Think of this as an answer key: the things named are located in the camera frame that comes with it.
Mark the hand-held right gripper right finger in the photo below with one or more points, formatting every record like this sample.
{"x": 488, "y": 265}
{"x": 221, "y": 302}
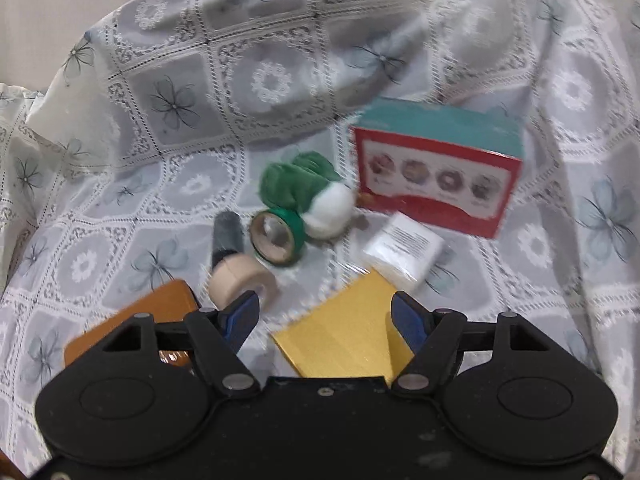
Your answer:
{"x": 407, "y": 317}

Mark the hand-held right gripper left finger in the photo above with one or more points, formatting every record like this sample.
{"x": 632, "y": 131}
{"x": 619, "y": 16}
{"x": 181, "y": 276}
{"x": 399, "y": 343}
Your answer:
{"x": 240, "y": 317}

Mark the green tape roll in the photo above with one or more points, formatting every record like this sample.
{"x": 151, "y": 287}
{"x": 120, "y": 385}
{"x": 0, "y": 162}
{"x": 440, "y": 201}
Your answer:
{"x": 295, "y": 232}

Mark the green and white plush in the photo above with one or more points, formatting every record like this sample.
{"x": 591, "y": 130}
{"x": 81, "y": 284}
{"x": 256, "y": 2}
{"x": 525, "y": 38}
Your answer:
{"x": 290, "y": 185}

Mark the beige tape roll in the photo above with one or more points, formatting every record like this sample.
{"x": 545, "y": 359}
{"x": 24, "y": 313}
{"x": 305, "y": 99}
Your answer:
{"x": 235, "y": 275}

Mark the white wrapped packet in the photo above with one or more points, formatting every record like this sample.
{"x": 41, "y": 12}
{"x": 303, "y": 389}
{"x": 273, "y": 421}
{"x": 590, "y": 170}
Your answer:
{"x": 400, "y": 260}

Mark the yellow flat box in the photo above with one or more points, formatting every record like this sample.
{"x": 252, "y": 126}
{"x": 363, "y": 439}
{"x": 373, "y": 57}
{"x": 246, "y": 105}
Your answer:
{"x": 340, "y": 330}

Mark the brown leather case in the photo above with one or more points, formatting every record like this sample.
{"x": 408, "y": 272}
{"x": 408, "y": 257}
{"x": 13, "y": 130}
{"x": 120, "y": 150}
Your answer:
{"x": 150, "y": 305}

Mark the red and teal box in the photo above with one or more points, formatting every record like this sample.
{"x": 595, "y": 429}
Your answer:
{"x": 440, "y": 210}

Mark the floral lace cloth cover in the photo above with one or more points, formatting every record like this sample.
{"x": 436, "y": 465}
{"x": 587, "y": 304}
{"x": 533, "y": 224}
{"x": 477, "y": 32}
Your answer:
{"x": 200, "y": 60}

